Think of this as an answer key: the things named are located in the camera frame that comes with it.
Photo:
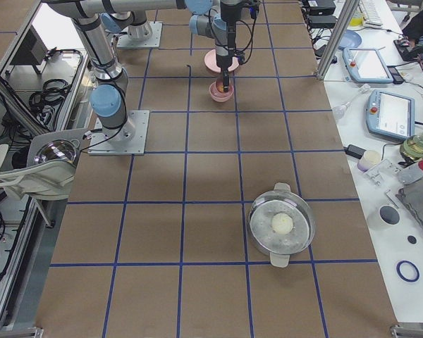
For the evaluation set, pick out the teach pendant near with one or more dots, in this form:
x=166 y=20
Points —
x=390 y=115

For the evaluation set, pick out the blue plate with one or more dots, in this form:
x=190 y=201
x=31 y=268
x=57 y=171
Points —
x=350 y=39

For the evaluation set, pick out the white purple small jar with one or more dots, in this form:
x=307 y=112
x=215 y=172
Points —
x=369 y=159

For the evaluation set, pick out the glass oil bottle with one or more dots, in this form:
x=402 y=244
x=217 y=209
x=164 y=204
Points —
x=412 y=148

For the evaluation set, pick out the aluminium frame post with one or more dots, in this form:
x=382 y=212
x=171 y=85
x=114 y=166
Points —
x=341 y=26

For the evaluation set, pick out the teach pendant far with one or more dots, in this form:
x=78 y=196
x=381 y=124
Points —
x=366 y=66

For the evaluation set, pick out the rice cooker open lid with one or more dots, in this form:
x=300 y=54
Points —
x=50 y=180

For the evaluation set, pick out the black gripper large bowl side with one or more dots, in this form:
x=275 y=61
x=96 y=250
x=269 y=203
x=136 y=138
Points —
x=224 y=63

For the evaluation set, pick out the steel pot with handles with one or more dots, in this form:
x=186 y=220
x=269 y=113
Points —
x=280 y=247

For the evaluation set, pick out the metal base plate small bowl side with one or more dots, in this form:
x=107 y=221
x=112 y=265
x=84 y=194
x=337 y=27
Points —
x=155 y=35

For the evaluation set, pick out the teach pendant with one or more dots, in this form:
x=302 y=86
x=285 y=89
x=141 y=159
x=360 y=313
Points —
x=390 y=115
x=366 y=66

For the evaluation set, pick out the small pink bowl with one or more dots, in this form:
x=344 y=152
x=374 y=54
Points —
x=220 y=96

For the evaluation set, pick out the large pink bowl plate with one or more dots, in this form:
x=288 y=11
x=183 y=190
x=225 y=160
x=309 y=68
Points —
x=210 y=62

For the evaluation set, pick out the metal base plate large bowl side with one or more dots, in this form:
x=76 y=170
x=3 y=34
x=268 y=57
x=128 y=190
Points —
x=130 y=140

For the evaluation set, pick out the robot arm over large bowl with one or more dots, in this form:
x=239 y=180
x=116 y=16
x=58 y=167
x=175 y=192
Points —
x=91 y=19

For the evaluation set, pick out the robot arm over small bowl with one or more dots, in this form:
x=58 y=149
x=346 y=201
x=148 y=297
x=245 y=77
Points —
x=217 y=20

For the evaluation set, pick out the white steamed bun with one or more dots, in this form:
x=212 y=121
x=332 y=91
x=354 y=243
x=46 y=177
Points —
x=282 y=223

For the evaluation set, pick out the red apple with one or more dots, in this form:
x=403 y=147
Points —
x=220 y=86

